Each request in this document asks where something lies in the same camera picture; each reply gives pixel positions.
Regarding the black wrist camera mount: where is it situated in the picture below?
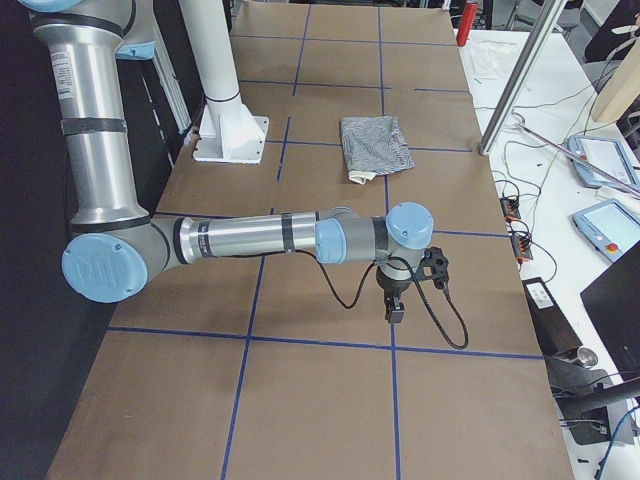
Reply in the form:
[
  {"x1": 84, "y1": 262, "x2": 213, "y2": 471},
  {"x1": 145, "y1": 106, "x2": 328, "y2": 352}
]
[{"x1": 416, "y1": 246, "x2": 449, "y2": 292}]

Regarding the white reacher grabber tool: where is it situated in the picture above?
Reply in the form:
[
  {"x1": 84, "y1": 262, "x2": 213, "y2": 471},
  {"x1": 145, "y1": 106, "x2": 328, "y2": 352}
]
[{"x1": 516, "y1": 115, "x2": 639, "y2": 197}]

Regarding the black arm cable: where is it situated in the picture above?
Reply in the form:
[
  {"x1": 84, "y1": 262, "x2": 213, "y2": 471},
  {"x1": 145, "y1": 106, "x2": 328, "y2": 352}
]
[{"x1": 314, "y1": 249, "x2": 470, "y2": 350}]

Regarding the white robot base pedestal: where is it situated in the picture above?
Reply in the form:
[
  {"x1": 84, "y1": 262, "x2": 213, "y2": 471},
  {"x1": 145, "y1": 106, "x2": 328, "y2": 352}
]
[{"x1": 180, "y1": 0, "x2": 269, "y2": 164}]

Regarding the black monitor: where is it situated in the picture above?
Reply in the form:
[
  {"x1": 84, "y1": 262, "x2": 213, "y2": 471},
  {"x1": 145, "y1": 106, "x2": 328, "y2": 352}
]
[{"x1": 580, "y1": 251, "x2": 639, "y2": 370}]

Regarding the orange black power strip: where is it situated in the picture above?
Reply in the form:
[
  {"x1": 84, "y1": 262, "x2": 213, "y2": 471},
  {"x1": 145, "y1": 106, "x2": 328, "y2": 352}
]
[{"x1": 499, "y1": 196, "x2": 533, "y2": 265}]

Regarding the black box with label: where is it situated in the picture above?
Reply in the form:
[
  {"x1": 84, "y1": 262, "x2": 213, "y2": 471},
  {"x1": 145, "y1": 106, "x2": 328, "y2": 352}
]
[{"x1": 522, "y1": 277, "x2": 582, "y2": 356}]

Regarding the aluminium frame post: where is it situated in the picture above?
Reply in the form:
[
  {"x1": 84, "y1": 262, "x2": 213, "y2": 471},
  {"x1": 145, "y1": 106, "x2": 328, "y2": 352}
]
[{"x1": 478, "y1": 0, "x2": 566, "y2": 155}]

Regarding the navy white striped polo shirt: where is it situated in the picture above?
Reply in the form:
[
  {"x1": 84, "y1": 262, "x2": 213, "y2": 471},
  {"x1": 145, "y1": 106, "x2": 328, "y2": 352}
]
[{"x1": 340, "y1": 116, "x2": 415, "y2": 185}]

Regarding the blue teach pendant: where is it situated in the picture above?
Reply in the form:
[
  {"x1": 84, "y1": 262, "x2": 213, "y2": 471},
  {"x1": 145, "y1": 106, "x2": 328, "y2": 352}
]
[
  {"x1": 567, "y1": 135, "x2": 639, "y2": 188},
  {"x1": 571, "y1": 199, "x2": 639, "y2": 263}
]

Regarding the red cylinder tube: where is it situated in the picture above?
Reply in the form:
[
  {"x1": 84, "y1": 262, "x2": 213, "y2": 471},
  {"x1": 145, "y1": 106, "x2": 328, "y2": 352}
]
[{"x1": 456, "y1": 0, "x2": 478, "y2": 47}]

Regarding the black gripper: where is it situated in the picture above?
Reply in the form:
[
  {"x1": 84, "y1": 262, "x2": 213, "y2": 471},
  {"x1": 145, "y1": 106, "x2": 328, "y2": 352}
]
[{"x1": 376, "y1": 267, "x2": 412, "y2": 324}]

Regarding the blue teach pendant near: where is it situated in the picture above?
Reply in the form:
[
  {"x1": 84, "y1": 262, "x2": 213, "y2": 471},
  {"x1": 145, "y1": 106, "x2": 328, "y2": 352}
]
[{"x1": 571, "y1": 199, "x2": 639, "y2": 263}]

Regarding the blue teach pendant far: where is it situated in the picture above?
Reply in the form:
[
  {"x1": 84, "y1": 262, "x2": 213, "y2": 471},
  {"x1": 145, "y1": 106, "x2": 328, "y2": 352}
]
[{"x1": 567, "y1": 135, "x2": 639, "y2": 188}]

